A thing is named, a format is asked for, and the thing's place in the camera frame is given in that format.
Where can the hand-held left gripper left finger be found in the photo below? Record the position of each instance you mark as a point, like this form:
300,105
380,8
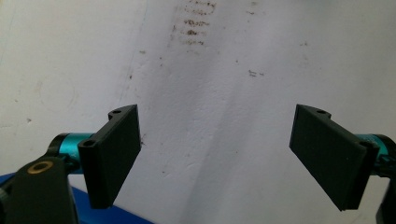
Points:
109,161

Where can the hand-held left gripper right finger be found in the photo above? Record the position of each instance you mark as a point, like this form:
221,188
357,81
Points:
330,155

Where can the white paper sheet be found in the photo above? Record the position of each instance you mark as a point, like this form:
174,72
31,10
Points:
218,77

